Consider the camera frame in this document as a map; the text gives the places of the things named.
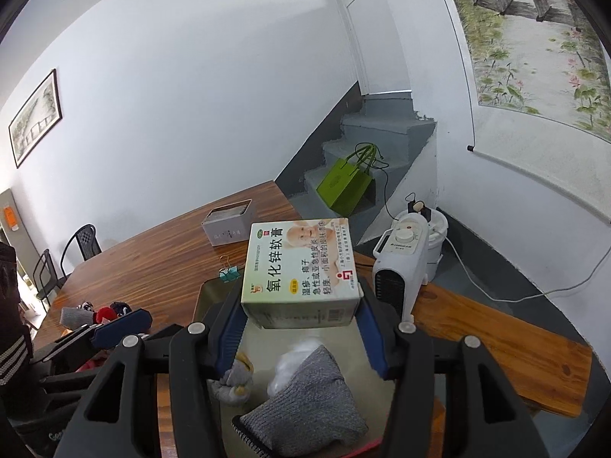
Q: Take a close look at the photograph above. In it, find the grey tin box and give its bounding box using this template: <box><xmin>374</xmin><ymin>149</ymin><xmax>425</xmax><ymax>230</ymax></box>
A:
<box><xmin>200</xmin><ymin>199</ymin><xmax>253</xmax><ymax>247</ymax></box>

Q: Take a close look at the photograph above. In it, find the black cable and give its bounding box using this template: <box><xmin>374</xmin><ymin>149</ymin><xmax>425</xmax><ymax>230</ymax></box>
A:
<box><xmin>377</xmin><ymin>153</ymin><xmax>390</xmax><ymax>211</ymax></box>

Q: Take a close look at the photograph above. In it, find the grey staircase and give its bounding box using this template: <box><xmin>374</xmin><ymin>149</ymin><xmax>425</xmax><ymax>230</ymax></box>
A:
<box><xmin>277</xmin><ymin>90</ymin><xmax>437</xmax><ymax>244</ymax></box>

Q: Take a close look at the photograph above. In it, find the white green medicine box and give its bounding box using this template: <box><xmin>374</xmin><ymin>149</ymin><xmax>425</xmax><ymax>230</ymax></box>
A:
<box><xmin>241</xmin><ymin>218</ymin><xmax>361</xmax><ymax>330</ymax></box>

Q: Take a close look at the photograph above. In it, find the wooden bench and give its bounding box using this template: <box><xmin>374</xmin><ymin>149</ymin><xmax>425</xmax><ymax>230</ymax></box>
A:
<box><xmin>358</xmin><ymin>253</ymin><xmax>593</xmax><ymax>418</ymax></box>

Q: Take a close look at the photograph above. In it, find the pink tin container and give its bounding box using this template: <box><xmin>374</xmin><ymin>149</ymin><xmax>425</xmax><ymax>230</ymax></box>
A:
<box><xmin>193</xmin><ymin>277</ymin><xmax>447</xmax><ymax>458</ymax></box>

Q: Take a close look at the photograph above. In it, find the white plastic bag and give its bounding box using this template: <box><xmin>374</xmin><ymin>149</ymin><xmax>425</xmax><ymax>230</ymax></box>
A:
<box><xmin>266</xmin><ymin>338</ymin><xmax>320</xmax><ymax>397</ymax></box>

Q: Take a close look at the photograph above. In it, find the green paper gift bag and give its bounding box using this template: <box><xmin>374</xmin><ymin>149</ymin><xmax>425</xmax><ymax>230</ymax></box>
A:
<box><xmin>316</xmin><ymin>143</ymin><xmax>388</xmax><ymax>216</ymax></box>

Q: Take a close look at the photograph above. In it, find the framed landscape picture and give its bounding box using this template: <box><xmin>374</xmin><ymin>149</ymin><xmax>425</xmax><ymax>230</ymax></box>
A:
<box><xmin>8</xmin><ymin>69</ymin><xmax>64</xmax><ymax>169</ymax></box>

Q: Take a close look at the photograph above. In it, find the white plastic bucket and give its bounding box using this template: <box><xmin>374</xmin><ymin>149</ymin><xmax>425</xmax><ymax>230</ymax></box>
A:
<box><xmin>427</xmin><ymin>210</ymin><xmax>449</xmax><ymax>280</ymax></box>

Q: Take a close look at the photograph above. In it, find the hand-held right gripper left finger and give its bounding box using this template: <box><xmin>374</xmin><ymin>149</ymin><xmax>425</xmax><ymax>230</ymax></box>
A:
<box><xmin>52</xmin><ymin>279</ymin><xmax>249</xmax><ymax>458</ymax></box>

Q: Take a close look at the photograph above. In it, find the white power cable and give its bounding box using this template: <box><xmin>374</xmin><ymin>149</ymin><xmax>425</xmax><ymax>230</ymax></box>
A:
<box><xmin>444</xmin><ymin>239</ymin><xmax>611</xmax><ymax>303</ymax></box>

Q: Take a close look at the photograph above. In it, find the black chair patterned back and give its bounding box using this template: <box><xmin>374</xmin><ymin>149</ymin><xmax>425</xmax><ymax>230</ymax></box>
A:
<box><xmin>60</xmin><ymin>224</ymin><xmax>102</xmax><ymax>273</ymax></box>

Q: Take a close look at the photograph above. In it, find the teal binder clip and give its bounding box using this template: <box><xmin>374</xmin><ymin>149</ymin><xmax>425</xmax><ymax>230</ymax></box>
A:
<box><xmin>218</xmin><ymin>256</ymin><xmax>241</xmax><ymax>283</ymax></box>

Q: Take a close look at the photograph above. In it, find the grey cabinet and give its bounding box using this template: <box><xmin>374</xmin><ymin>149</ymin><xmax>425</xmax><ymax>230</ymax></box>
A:
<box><xmin>0</xmin><ymin>188</ymin><xmax>22</xmax><ymax>249</ymax></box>

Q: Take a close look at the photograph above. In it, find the black plug adapter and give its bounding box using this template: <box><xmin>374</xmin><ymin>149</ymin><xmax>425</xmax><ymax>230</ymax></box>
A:
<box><xmin>406</xmin><ymin>192</ymin><xmax>433</xmax><ymax>223</ymax></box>

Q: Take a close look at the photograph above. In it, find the white electric heater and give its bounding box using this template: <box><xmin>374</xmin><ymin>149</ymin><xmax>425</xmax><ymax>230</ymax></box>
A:
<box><xmin>372</xmin><ymin>213</ymin><xmax>430</xmax><ymax>323</ymax></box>

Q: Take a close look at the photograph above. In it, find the landscape scroll painting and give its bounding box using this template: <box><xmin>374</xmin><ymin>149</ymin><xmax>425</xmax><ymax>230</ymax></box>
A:
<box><xmin>427</xmin><ymin>0</ymin><xmax>611</xmax><ymax>225</ymax></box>

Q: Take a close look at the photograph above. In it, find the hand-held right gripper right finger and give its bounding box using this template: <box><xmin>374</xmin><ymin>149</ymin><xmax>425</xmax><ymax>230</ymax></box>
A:
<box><xmin>356</xmin><ymin>284</ymin><xmax>547</xmax><ymax>458</ymax></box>

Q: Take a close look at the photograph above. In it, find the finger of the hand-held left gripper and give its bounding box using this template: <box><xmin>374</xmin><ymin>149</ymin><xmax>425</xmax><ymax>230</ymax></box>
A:
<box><xmin>29</xmin><ymin>308</ymin><xmax>152</xmax><ymax>364</ymax></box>

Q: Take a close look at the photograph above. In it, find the black metal chair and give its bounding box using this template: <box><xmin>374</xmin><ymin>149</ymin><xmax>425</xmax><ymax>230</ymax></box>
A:
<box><xmin>32</xmin><ymin>249</ymin><xmax>68</xmax><ymax>306</ymax></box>

